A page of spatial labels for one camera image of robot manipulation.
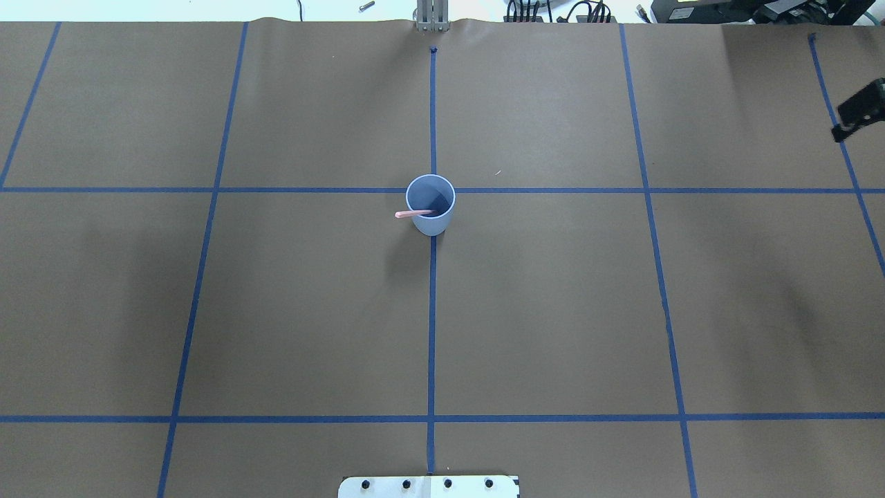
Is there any brown paper table mat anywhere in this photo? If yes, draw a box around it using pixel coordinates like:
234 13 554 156
1 19 883 497

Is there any blue plastic cup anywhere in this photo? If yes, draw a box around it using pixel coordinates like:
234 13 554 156
405 174 456 237

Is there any aluminium frame post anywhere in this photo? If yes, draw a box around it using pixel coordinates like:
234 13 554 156
414 0 451 33

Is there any pink chopstick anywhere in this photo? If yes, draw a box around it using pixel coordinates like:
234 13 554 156
394 210 437 219

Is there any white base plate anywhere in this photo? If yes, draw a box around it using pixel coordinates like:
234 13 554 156
337 474 521 497

